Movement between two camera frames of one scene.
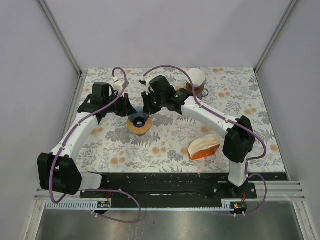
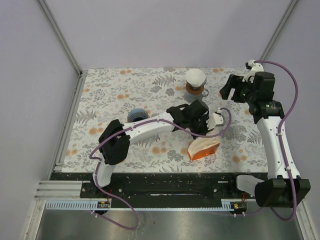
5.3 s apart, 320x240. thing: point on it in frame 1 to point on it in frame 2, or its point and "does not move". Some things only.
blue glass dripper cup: [139, 118] does not move
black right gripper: [147, 107] to [234, 82]
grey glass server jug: [204, 94] does not move
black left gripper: [127, 108] to [203, 118]
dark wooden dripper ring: [198, 90] does not move
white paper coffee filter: [197, 75] does not move
